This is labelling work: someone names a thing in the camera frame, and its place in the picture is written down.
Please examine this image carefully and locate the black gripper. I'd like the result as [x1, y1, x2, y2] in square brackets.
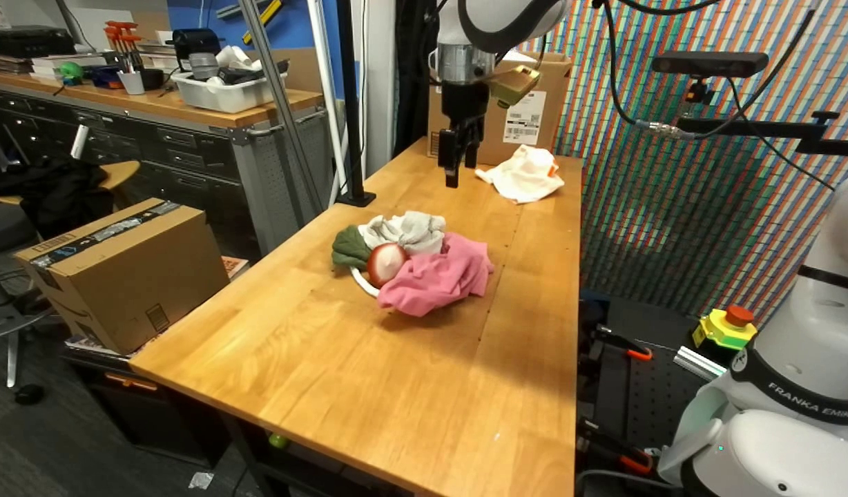
[433, 81, 491, 191]

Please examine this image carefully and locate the white cloth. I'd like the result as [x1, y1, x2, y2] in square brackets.
[212, 41, 265, 78]
[475, 144, 570, 208]

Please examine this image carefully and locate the white towel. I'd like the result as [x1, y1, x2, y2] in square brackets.
[356, 208, 451, 259]

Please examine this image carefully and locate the pink shirt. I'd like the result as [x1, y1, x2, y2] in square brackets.
[375, 233, 498, 321]

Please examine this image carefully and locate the red radish plush toy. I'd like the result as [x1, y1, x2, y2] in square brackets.
[328, 223, 408, 291]

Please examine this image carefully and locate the cardboard box with barcode labels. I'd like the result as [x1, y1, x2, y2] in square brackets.
[429, 50, 574, 169]

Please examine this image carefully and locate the black pole stand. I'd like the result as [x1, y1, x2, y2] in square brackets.
[334, 0, 378, 208]

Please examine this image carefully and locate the white pole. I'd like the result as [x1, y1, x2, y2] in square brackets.
[302, 0, 353, 208]

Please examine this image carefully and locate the silver metal pole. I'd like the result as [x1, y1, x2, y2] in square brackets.
[234, 0, 334, 230]

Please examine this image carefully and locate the white plastic bin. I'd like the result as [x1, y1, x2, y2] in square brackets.
[168, 67, 280, 117]

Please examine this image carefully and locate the wooden workbench with drawers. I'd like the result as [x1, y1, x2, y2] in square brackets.
[0, 67, 332, 257]

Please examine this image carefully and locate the black device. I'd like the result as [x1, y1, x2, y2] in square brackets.
[168, 25, 225, 67]

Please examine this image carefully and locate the yellow emergency stop button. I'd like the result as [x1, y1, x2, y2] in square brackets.
[692, 300, 762, 353]

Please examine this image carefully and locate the round wooden stool top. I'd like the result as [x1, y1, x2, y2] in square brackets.
[96, 157, 143, 194]

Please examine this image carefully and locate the cardboard box with black tape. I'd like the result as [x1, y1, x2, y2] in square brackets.
[13, 197, 232, 357]

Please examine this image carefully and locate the red tool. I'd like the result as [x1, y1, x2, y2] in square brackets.
[102, 19, 140, 50]

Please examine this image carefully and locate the green plastic item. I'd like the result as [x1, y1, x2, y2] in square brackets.
[55, 59, 88, 88]

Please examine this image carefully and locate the black jacket heap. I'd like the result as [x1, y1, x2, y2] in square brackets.
[18, 152, 114, 241]

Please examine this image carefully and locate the grey swivel chair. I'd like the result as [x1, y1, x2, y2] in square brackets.
[0, 197, 58, 409]

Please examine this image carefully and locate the white rope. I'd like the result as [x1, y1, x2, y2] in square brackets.
[349, 264, 385, 300]

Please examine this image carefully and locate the black stereo camera bar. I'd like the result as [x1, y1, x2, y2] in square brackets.
[649, 50, 773, 81]

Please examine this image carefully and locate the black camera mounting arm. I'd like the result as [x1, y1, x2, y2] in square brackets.
[668, 78, 848, 161]

